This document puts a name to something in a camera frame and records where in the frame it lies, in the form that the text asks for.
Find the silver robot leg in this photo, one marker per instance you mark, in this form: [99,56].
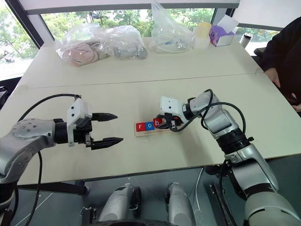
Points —
[179,204]
[120,202]

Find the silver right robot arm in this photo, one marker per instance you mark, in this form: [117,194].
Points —
[244,164]

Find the clear plastic bag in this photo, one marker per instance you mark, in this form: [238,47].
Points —
[169,33]

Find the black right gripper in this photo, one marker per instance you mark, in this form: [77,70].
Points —
[176,121]

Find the yellow lidded cup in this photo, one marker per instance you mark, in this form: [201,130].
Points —
[202,35]

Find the plastic bag with grey items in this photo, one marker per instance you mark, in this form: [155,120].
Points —
[127,47]

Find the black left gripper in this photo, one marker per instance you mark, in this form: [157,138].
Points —
[82,130]

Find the black floor rail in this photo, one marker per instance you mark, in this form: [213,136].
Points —
[222,204]

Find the wooden letter tray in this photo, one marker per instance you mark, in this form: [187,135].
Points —
[156,133]

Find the black chair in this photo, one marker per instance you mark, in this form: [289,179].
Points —
[3,97]

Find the person's bare hand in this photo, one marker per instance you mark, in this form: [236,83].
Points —
[274,76]

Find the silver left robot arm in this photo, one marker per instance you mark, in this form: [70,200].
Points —
[28,139]

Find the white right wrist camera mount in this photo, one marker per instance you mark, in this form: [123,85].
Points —
[170,104]

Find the silver thermos bottle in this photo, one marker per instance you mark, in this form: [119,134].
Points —
[245,39]

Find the red letter r block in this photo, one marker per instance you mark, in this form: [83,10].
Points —
[140,126]

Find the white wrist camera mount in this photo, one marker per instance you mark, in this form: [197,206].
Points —
[76,110]
[170,104]

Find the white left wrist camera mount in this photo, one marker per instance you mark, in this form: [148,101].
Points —
[76,110]

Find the plastic bag with pink plush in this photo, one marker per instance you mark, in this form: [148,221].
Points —
[82,50]

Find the blue letter o block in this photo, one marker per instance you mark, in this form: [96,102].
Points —
[149,126]

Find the person in black clothing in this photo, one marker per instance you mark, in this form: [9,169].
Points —
[284,51]

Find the red letter b block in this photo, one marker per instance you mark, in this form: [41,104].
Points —
[157,122]

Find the purple and white box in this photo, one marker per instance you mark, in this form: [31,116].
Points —
[222,34]

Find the black table frame bar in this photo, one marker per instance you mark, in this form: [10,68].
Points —
[58,188]

